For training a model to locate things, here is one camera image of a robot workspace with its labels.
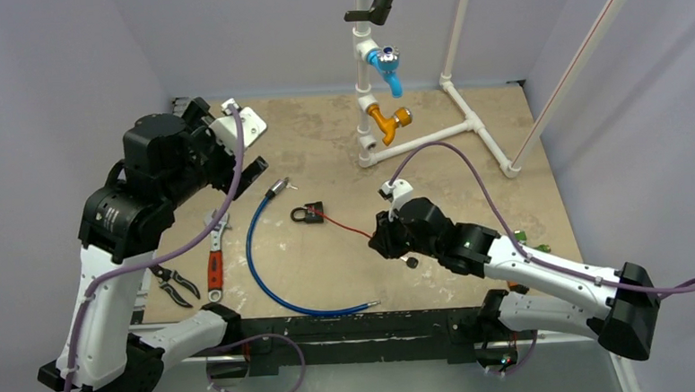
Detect green object at right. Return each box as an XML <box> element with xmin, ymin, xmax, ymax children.
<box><xmin>508</xmin><ymin>228</ymin><xmax>552</xmax><ymax>254</ymax></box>

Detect red handled adjustable wrench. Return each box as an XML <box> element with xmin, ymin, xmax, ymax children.
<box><xmin>207</xmin><ymin>213</ymin><xmax>230</xmax><ymax>303</ymax></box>

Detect red cable seal lock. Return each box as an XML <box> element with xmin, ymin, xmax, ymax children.
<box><xmin>306</xmin><ymin>205</ymin><xmax>372</xmax><ymax>240</ymax></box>

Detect orange faucet valve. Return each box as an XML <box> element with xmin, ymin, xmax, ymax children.
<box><xmin>366</xmin><ymin>103</ymin><xmax>413</xmax><ymax>146</ymax></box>

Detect blue faucet valve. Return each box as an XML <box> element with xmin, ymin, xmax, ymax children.
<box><xmin>365</xmin><ymin>46</ymin><xmax>404</xmax><ymax>99</ymax></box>

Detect black padlock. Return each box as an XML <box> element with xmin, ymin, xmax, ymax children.
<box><xmin>290</xmin><ymin>201</ymin><xmax>325</xmax><ymax>224</ymax></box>

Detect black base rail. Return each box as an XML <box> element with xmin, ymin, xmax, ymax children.
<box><xmin>185</xmin><ymin>302</ymin><xmax>540</xmax><ymax>381</ymax></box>

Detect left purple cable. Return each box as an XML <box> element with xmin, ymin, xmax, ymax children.
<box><xmin>45</xmin><ymin>101</ymin><xmax>308</xmax><ymax>392</ymax></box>

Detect white diagonal pole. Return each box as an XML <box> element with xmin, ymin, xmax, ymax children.
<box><xmin>506</xmin><ymin>0</ymin><xmax>628</xmax><ymax>178</ymax></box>

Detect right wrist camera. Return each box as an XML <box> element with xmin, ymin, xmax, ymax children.
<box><xmin>378</xmin><ymin>179</ymin><xmax>413</xmax><ymax>222</ymax></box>

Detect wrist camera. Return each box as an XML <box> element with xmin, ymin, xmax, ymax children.
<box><xmin>378</xmin><ymin>179</ymin><xmax>413</xmax><ymax>222</ymax></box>
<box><xmin>207</xmin><ymin>98</ymin><xmax>268</xmax><ymax>154</ymax></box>

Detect black pliers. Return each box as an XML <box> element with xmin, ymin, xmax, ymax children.
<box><xmin>148</xmin><ymin>261</ymin><xmax>203</xmax><ymax>312</ymax></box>

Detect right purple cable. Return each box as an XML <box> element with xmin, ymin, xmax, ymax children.
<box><xmin>387</xmin><ymin>127</ymin><xmax>695</xmax><ymax>384</ymax></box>

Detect black fob key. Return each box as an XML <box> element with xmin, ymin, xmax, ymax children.
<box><xmin>403</xmin><ymin>257</ymin><xmax>420</xmax><ymax>269</ymax></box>

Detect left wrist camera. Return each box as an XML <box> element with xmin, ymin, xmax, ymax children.
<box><xmin>207</xmin><ymin>98</ymin><xmax>268</xmax><ymax>154</ymax></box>

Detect purple cable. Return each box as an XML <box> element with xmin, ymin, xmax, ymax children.
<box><xmin>45</xmin><ymin>101</ymin><xmax>308</xmax><ymax>392</ymax></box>
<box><xmin>387</xmin><ymin>127</ymin><xmax>695</xmax><ymax>384</ymax></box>

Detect white PVC pipe frame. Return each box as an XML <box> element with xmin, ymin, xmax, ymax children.
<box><xmin>343</xmin><ymin>0</ymin><xmax>511</xmax><ymax>178</ymax></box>

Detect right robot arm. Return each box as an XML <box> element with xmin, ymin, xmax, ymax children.
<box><xmin>369</xmin><ymin>197</ymin><xmax>661</xmax><ymax>362</ymax></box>

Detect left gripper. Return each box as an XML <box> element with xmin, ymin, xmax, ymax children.
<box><xmin>158</xmin><ymin>95</ymin><xmax>268</xmax><ymax>209</ymax></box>

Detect blue cable lock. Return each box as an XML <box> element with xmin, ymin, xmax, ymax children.
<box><xmin>245</xmin><ymin>177</ymin><xmax>382</xmax><ymax>318</ymax></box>

